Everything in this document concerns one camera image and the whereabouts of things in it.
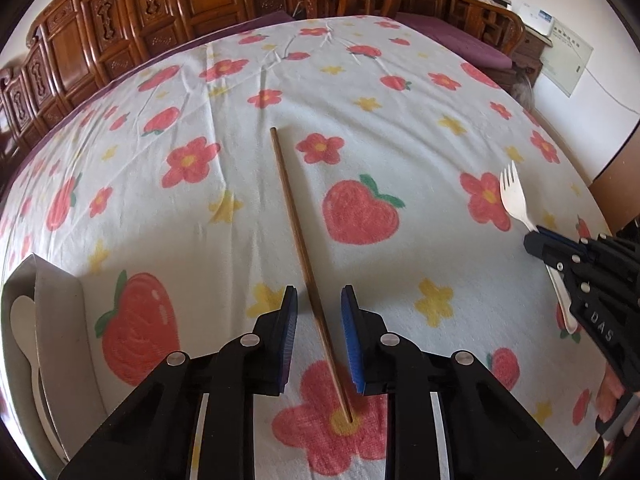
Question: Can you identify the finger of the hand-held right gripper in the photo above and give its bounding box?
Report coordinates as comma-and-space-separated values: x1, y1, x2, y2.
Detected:
523, 233, 582, 274
537, 226, 614, 257

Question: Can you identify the white plastic spoon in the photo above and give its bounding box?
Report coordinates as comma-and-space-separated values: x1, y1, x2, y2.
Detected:
10, 294, 46, 413

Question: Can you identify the white plastic fork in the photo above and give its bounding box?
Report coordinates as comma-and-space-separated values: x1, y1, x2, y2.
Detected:
499, 160, 582, 337

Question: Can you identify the person's right hand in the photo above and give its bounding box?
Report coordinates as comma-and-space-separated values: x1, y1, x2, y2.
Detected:
594, 364, 632, 424

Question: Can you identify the wall chart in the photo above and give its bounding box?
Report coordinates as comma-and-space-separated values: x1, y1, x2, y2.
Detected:
541, 29, 595, 97

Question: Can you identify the grey cutlery tray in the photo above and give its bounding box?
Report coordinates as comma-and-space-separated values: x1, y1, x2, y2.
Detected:
0, 253, 110, 467

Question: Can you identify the wooden nightstand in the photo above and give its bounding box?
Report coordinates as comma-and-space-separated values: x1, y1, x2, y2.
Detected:
512, 27, 552, 87

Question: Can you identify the clear plastic bag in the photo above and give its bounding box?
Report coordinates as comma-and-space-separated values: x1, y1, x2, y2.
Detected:
509, 66, 537, 110

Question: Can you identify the brown wooden chopstick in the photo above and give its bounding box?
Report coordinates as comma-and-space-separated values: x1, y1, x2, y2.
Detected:
269, 127, 355, 423

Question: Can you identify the white appliance box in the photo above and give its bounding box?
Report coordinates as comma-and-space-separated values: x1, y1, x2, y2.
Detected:
515, 1, 557, 37

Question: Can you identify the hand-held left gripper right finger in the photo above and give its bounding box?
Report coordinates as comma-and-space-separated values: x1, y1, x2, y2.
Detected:
340, 284, 581, 480

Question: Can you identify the floral strawberry bed sheet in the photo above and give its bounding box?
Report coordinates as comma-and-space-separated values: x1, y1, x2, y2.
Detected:
0, 15, 617, 480

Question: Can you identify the flat cardboard sheet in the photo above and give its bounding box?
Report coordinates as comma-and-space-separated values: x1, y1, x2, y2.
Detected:
589, 119, 640, 237

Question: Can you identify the purple seat cushion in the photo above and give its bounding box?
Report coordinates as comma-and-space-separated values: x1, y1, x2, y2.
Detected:
395, 11, 512, 70

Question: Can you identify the wooden side armchair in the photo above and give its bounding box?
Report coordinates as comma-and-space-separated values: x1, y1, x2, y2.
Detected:
439, 0, 527, 57

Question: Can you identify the purple bed sheet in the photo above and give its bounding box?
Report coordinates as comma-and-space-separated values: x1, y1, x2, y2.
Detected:
239, 11, 297, 37

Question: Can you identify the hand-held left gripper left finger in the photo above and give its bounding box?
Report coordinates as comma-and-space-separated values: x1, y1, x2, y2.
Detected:
57, 285, 299, 480

